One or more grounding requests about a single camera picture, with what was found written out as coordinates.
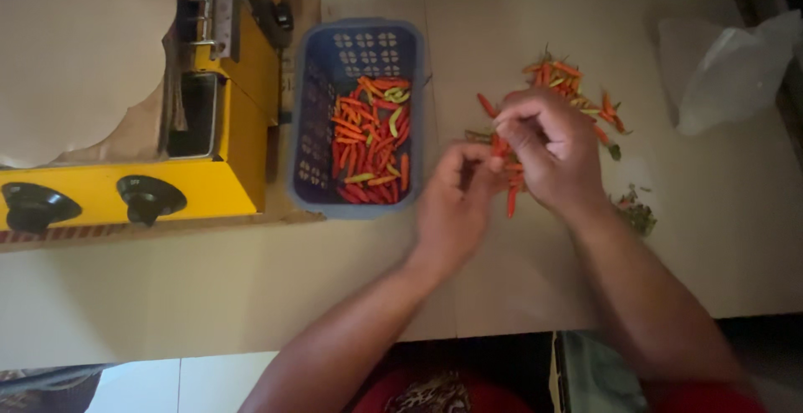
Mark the person's right hand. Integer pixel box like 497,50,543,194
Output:
492,88,607,215

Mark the person's left hand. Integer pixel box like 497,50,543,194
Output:
414,142,506,266

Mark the bunch of red chilies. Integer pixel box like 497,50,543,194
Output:
489,133,527,219

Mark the pile of chilies with stems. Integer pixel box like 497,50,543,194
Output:
465,49,631,163

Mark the heap of destemmed chilies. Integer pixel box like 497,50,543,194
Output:
330,76,412,205

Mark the blue plastic basket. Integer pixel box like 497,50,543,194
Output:
287,18,426,221

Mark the pile of green chili stems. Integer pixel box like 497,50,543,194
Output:
611,184,658,238

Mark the clear plastic bag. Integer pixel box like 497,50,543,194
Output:
657,10,803,137

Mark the person's red patterned clothing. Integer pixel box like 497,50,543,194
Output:
342,331,769,413

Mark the yellow gas stove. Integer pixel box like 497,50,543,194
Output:
0,0,296,235

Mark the black stove knob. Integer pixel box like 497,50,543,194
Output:
1,182,83,234
116,175,188,227

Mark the round beige lid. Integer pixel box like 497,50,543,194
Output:
0,0,178,169

